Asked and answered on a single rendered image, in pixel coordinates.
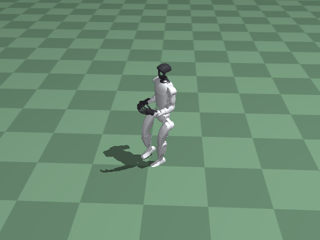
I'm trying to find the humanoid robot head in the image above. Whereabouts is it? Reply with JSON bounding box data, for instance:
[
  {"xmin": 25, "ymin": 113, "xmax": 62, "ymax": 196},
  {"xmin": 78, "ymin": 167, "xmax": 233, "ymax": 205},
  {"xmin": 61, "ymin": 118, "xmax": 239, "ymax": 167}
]
[{"xmin": 157, "ymin": 63, "xmax": 172, "ymax": 84}]

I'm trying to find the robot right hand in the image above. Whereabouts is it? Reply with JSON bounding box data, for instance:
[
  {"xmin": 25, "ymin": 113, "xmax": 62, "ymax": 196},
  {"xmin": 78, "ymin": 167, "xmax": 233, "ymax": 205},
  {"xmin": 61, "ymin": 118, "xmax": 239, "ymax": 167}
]
[{"xmin": 137, "ymin": 98, "xmax": 150, "ymax": 111}]

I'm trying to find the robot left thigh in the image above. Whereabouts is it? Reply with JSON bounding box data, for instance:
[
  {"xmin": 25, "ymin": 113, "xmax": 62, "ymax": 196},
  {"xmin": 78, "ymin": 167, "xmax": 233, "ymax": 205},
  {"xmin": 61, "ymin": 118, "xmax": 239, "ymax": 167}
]
[{"xmin": 157, "ymin": 118, "xmax": 175, "ymax": 148}]

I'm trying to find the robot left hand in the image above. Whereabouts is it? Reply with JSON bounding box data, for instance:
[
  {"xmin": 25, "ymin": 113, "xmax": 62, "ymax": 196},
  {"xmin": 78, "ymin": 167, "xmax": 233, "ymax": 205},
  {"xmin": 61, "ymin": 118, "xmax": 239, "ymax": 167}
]
[{"xmin": 139, "ymin": 104, "xmax": 158, "ymax": 116}]

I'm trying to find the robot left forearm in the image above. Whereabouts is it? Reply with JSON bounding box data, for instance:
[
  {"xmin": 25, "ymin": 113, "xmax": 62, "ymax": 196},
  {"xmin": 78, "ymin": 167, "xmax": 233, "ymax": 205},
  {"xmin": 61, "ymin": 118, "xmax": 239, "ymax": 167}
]
[{"xmin": 153, "ymin": 106, "xmax": 174, "ymax": 117}]

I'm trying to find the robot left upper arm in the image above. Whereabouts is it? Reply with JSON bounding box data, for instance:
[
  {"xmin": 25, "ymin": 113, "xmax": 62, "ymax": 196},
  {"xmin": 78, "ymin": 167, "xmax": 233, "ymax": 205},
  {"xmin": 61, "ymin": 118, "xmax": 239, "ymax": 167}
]
[{"xmin": 166, "ymin": 85, "xmax": 177, "ymax": 109}]

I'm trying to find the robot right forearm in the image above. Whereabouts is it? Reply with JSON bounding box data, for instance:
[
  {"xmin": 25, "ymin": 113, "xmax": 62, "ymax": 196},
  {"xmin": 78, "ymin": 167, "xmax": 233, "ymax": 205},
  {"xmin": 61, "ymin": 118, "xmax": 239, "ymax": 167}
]
[{"xmin": 147, "ymin": 95, "xmax": 156, "ymax": 104}]

